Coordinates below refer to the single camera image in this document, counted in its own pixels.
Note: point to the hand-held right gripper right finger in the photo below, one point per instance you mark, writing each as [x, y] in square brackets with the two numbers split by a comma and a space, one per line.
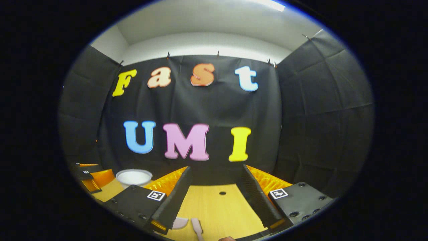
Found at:
[254, 194]

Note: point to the pale purple dustpan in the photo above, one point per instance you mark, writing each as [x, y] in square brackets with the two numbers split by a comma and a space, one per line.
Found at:
[180, 222]

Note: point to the wooden desktop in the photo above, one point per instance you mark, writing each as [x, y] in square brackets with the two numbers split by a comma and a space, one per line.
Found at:
[217, 211]

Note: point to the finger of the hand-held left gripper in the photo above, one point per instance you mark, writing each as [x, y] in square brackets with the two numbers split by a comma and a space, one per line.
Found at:
[103, 176]
[87, 166]

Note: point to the black backdrop cloth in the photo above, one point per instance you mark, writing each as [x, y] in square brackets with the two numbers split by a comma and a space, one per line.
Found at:
[214, 107]

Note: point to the pale purple small broom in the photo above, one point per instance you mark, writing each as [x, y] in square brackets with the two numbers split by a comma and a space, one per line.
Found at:
[198, 229]

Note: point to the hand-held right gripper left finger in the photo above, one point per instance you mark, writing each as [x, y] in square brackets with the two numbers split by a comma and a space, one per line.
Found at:
[174, 201]

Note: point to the white garbage bin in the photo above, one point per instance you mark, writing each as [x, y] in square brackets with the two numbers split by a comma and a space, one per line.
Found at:
[133, 179]

